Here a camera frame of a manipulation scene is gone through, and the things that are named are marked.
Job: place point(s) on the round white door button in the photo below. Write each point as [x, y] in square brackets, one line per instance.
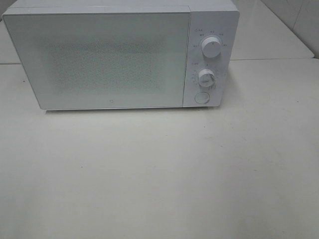
[202, 98]

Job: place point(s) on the white microwave oven body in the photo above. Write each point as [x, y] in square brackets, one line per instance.
[206, 18]

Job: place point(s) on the upper white power knob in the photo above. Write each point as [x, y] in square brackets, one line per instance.
[211, 47]

